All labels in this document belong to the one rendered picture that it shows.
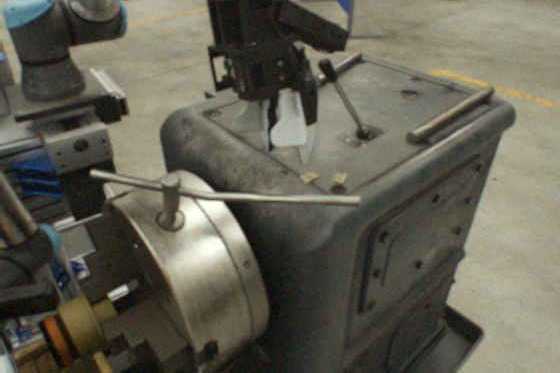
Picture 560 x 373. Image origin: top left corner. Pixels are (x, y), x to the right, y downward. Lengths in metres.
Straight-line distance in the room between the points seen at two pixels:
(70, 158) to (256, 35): 0.77
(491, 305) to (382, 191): 1.68
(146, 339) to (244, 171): 0.27
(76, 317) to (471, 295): 1.88
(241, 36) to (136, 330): 0.43
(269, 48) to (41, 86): 0.84
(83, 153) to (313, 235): 0.72
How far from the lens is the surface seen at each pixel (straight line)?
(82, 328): 0.67
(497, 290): 2.34
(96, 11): 1.15
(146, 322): 0.67
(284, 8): 0.47
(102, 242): 0.68
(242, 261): 0.61
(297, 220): 0.58
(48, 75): 1.20
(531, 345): 2.20
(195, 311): 0.59
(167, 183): 0.53
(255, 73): 0.44
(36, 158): 1.25
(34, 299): 0.77
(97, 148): 1.14
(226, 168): 0.68
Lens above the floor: 1.62
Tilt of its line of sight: 34 degrees down
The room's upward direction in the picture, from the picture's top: straight up
